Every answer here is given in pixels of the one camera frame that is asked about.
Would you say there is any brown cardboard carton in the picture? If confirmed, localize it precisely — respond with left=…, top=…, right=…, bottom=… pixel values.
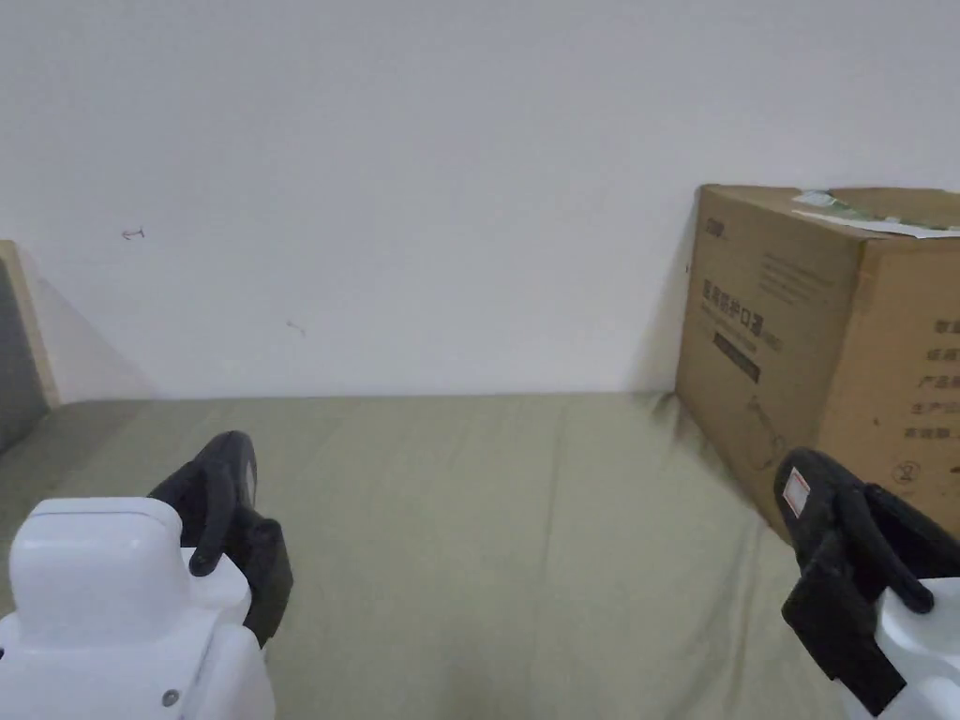
left=673, top=183, right=960, bottom=550

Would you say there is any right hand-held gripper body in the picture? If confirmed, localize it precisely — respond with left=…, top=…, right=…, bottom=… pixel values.
left=782, top=524, right=960, bottom=720

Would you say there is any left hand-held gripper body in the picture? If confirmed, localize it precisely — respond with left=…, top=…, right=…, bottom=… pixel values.
left=0, top=498, right=294, bottom=720

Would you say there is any grey padded headboard, wooden frame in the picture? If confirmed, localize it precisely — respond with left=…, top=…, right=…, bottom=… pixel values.
left=0, top=239, right=61, bottom=456

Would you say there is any bed with pale green sheet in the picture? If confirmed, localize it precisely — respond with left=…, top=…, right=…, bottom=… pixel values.
left=0, top=391, right=912, bottom=720

